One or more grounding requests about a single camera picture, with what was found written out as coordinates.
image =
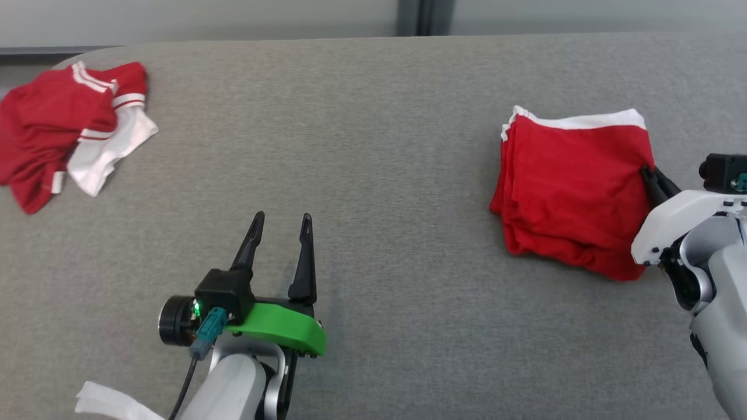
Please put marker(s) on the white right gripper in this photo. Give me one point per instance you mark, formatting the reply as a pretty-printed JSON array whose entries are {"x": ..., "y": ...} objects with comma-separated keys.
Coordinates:
[{"x": 677, "y": 219}]

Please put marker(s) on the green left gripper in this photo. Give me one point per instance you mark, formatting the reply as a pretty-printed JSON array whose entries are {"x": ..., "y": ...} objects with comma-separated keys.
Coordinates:
[{"x": 280, "y": 326}]

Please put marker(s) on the plain red garment white hem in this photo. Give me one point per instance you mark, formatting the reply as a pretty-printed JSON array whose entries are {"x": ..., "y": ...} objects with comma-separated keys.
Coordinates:
[{"x": 572, "y": 186}]

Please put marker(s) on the red white numbered jersey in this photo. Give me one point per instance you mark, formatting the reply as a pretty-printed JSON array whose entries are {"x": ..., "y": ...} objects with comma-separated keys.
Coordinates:
[{"x": 41, "y": 128}]

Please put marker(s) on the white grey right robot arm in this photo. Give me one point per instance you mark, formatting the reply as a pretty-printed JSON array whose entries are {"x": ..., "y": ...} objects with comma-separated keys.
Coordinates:
[{"x": 726, "y": 303}]

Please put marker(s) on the grey fabric sofa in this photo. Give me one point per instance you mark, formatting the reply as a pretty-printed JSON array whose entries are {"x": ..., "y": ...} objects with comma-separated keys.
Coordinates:
[{"x": 373, "y": 175}]

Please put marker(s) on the white tape tag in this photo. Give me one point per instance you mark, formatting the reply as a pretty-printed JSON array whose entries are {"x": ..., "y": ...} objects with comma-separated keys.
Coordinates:
[{"x": 111, "y": 402}]

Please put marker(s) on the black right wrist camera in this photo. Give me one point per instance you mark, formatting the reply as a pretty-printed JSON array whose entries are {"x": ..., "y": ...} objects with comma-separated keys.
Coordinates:
[{"x": 721, "y": 172}]

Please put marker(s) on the dark grey wall post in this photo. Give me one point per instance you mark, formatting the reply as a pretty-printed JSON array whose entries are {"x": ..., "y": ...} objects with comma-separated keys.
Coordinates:
[{"x": 426, "y": 17}]

